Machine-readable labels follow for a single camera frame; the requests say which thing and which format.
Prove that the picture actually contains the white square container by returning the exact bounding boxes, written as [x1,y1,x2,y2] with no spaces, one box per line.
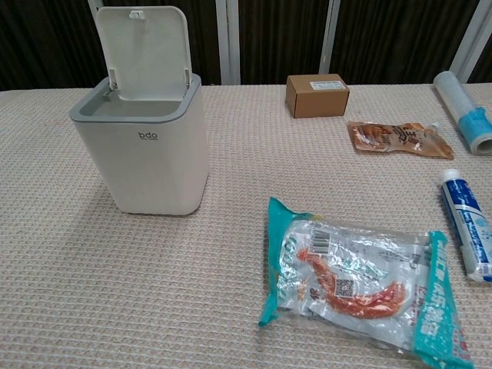
[68,5,211,215]

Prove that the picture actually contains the brown cardboard box with label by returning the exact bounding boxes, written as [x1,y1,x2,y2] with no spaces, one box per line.
[285,73,351,119]

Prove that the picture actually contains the teal clear snack packet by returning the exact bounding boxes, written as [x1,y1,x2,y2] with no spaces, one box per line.
[258,197,476,369]

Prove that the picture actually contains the brown sauce pouch with spout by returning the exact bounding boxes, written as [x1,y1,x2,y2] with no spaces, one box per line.
[347,121,455,161]

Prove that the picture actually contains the beige woven tablecloth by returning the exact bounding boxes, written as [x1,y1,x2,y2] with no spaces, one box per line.
[0,82,492,369]

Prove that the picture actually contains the black pleated curtain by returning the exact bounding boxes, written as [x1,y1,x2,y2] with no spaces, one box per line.
[0,0,492,92]

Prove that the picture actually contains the white blue toothpaste tube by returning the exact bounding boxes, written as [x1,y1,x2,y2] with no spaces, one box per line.
[439,168,492,283]

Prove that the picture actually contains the clear plastic roll blue band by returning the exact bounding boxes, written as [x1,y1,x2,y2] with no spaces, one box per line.
[433,70,492,157]

